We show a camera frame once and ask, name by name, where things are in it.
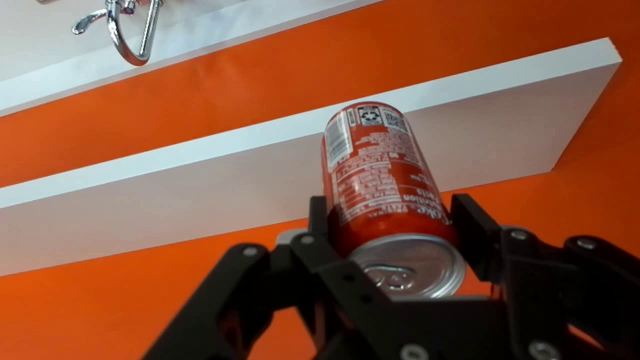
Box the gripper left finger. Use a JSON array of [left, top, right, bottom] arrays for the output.
[[141, 195, 416, 360]]

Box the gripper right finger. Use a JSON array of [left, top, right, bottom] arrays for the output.
[[450, 193, 640, 360]]

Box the red soda can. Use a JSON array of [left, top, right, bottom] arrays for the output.
[[320, 101, 468, 299]]

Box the chrome tap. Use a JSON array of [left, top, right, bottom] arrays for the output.
[[71, 0, 163, 67]]

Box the white wall shelf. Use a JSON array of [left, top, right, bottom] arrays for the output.
[[0, 37, 623, 277]]

